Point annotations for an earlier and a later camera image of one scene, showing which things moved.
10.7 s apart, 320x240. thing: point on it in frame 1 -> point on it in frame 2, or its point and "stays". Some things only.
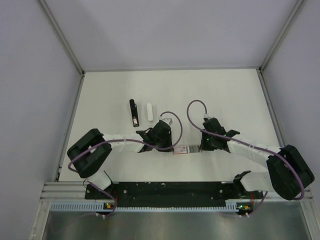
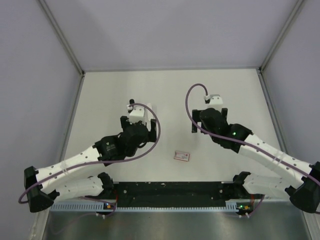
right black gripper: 203,146 -> 196,118
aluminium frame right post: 290,18 stays
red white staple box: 179,150 -> 182,156
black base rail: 142,194 stays
